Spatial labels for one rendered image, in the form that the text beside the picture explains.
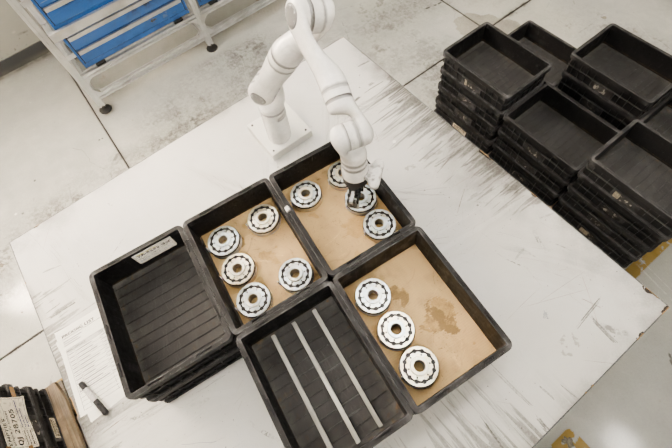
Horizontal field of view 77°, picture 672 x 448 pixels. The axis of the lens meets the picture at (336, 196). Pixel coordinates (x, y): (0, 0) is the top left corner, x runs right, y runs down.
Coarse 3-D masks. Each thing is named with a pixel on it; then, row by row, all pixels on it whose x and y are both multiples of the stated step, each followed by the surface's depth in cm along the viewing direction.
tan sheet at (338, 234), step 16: (320, 176) 146; (288, 192) 144; (336, 192) 142; (320, 208) 140; (336, 208) 140; (384, 208) 138; (304, 224) 138; (320, 224) 137; (336, 224) 137; (352, 224) 136; (320, 240) 135; (336, 240) 134; (352, 240) 134; (368, 240) 133; (336, 256) 132; (352, 256) 131
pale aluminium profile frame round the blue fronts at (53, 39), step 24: (24, 0) 217; (120, 0) 240; (192, 0) 268; (216, 0) 278; (264, 0) 301; (48, 24) 287; (72, 24) 233; (192, 24) 300; (216, 24) 294; (48, 48) 235; (144, 48) 270; (216, 48) 302; (72, 72) 252; (96, 72) 261; (144, 72) 281; (96, 96) 272
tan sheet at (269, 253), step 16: (224, 224) 141; (240, 224) 140; (224, 240) 138; (256, 240) 137; (272, 240) 136; (288, 240) 136; (256, 256) 134; (272, 256) 134; (288, 256) 133; (304, 256) 133; (272, 272) 131; (240, 288) 130; (272, 288) 129
